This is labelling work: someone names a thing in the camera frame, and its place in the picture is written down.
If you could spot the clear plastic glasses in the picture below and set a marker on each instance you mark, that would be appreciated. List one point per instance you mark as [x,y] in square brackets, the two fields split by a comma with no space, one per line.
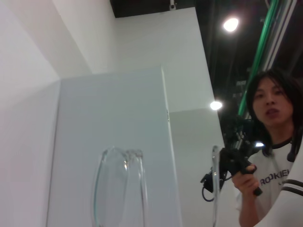
[99,177]

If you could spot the person in white shirt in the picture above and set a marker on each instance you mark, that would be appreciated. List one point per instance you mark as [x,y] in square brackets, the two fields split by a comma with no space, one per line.
[272,101]

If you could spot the small black device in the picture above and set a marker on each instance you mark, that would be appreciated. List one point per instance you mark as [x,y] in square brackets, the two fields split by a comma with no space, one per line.
[207,182]

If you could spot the round ceiling light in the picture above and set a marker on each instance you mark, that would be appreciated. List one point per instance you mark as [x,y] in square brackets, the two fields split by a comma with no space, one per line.
[216,105]
[230,24]

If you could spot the person's forearm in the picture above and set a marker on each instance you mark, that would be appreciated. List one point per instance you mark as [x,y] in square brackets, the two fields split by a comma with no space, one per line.
[248,212]

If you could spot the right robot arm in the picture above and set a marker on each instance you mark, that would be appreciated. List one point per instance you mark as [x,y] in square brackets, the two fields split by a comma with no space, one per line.
[291,208]

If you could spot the person's hand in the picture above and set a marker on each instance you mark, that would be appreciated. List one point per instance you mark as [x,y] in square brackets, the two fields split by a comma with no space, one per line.
[246,186]

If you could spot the white ceiling camera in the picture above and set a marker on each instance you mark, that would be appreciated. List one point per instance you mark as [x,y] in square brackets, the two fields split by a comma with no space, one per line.
[173,4]

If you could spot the black hand-held controller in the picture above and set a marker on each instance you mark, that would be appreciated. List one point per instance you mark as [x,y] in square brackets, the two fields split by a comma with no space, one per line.
[233,160]

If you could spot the green ceiling pipe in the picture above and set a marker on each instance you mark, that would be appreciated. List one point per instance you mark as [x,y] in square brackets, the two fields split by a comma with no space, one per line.
[262,40]

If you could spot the black camera rig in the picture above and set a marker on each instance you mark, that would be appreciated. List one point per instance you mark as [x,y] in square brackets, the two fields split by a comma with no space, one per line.
[239,132]

